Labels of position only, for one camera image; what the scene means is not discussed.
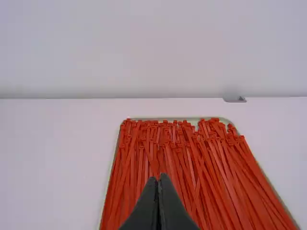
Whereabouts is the row of orange cable ties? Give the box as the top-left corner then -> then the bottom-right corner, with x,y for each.
99,117 -> 299,230

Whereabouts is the pale tray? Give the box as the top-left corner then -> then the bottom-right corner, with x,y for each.
97,116 -> 303,230

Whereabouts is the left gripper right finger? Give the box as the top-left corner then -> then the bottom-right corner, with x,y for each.
158,172 -> 201,230

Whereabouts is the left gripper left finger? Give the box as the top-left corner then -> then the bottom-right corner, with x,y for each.
119,176 -> 159,230

